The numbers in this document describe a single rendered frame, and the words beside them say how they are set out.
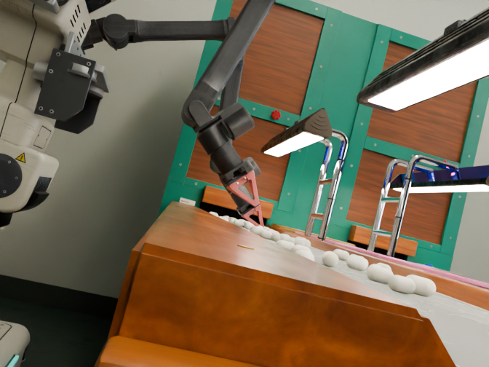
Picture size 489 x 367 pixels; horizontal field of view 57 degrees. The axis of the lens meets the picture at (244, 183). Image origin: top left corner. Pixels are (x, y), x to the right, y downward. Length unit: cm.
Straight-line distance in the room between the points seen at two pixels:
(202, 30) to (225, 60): 49
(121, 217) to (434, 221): 171
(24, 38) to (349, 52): 143
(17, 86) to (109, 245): 169
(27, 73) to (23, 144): 18
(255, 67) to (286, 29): 23
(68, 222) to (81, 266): 27
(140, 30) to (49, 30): 36
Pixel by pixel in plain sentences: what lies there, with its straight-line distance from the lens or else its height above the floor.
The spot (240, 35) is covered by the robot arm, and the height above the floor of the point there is 117.
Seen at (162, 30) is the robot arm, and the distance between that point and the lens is 153.
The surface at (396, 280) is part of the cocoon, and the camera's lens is 54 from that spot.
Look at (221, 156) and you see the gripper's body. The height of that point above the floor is 89.
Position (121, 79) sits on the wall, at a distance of 284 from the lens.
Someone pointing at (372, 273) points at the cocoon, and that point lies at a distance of 61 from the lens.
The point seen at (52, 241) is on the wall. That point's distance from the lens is 282.
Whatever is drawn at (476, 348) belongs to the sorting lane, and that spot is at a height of 74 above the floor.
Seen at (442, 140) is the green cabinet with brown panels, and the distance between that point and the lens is 234.
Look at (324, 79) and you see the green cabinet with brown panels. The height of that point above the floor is 146.
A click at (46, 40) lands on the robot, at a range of 125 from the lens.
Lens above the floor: 78
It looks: 4 degrees up
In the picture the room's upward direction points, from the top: 15 degrees clockwise
